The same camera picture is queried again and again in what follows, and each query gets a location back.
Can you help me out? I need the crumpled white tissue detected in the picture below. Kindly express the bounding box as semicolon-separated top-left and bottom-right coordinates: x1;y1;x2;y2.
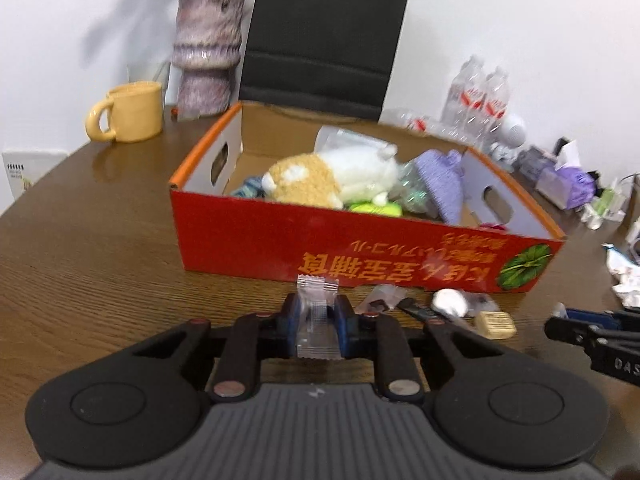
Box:
602;242;640;308

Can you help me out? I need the black paper bag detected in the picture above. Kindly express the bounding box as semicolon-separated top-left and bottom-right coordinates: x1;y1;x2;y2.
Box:
239;0;414;122

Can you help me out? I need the white toy robot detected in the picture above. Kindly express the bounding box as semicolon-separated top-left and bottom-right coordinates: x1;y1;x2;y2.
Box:
490;112;528;161

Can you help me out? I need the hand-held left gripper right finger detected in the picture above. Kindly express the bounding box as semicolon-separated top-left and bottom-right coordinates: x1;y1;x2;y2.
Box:
334;294;506;403

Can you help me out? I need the red cardboard box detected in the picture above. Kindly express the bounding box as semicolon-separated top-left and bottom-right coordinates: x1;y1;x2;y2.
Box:
169;101;567;294

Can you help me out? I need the orange white plush dog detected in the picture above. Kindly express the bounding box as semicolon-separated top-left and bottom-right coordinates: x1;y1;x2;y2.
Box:
261;142;400;209

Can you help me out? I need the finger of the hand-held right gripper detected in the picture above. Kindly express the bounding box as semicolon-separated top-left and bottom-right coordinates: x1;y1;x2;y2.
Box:
566;308;640;322
544;316;603;347

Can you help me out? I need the clear water bottle red label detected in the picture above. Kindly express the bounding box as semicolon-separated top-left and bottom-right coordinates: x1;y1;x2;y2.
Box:
442;56;487;131
472;66;511;148

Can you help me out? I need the small grey packet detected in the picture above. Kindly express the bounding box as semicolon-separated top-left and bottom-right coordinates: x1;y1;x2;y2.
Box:
462;292;501;317

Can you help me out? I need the blue snack packet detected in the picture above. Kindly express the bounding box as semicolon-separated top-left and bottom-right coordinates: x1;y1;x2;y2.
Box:
230;174;268;198

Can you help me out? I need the clear wrapper brown candy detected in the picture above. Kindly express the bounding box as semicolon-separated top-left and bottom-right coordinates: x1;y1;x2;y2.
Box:
357;285;407;318

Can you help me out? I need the green packet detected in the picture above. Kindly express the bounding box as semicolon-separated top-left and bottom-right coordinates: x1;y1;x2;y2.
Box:
347;200;403;217

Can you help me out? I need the green white desk organiser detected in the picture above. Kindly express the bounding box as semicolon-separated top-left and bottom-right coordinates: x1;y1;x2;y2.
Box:
582;180;628;231

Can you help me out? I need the translucent white plastic bottle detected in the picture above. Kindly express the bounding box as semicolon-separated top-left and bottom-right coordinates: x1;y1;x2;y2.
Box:
314;125;401;158

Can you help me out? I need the clear plastic bag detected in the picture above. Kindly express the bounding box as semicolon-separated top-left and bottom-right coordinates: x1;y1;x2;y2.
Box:
390;157;441;216

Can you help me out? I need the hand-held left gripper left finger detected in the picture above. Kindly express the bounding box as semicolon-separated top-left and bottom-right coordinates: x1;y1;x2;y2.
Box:
132;294;303;403

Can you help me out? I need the purple tissue pack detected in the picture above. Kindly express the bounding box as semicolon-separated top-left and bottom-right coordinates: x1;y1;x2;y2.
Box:
535;140;598;210

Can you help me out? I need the mottled purple ceramic vase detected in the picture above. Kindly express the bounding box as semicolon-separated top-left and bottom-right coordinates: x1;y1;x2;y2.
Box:
171;0;246;120

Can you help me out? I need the small cream yellow packet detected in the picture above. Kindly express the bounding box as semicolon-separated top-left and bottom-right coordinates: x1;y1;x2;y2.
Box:
474;310;517;338

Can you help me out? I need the yellow mug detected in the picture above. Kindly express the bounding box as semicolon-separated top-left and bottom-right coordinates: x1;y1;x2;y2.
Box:
85;81;165;143

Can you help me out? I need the white booklet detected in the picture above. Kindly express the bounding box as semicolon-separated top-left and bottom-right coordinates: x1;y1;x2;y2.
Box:
1;149;71;211

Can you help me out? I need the crushed clear water bottle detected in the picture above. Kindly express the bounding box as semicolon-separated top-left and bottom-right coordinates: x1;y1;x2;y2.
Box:
382;107;451;136

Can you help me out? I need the black wrapper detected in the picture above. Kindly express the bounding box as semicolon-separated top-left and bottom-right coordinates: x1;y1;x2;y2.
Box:
397;297;446;321

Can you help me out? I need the small grey box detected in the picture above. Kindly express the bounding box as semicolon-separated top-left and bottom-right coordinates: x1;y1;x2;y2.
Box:
515;146;556;181

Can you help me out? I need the purple fabric pouch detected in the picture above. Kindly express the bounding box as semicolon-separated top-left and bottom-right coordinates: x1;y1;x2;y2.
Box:
412;149;468;226

